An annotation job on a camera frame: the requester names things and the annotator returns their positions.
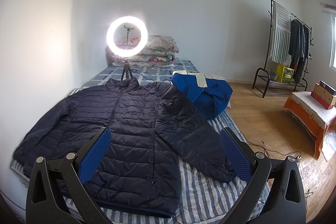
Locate navy puffer jacket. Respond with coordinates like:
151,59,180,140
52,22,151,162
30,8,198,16
13,78,235,218

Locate black clothes rack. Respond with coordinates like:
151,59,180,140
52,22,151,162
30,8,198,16
252,0,314,98

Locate dark hanging clothes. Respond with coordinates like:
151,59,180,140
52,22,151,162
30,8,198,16
288,19,310,83

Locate striped bed cover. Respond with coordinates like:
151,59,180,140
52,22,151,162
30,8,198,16
10,108,271,224

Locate blue work jacket pile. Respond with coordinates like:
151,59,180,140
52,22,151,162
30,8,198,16
171,71,233,120

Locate orange covered table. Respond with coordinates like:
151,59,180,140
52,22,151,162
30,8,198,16
283,92,335,160

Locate small green pot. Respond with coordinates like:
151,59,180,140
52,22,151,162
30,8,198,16
269,71,278,81

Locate yellow box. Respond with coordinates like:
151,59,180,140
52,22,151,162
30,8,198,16
276,64,294,84

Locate black tripod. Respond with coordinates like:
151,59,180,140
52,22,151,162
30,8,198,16
121,24,134,81

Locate stacked boxes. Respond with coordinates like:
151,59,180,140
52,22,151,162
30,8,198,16
310,83,335,110

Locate striped hanging cloth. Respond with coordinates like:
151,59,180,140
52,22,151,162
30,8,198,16
269,1,291,65

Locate folded floral quilt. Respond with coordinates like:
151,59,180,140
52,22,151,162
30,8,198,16
109,35,179,67

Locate window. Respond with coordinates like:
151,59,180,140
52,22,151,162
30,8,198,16
330,14,336,70

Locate ring light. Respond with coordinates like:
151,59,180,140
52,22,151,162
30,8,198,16
106,16,148,59

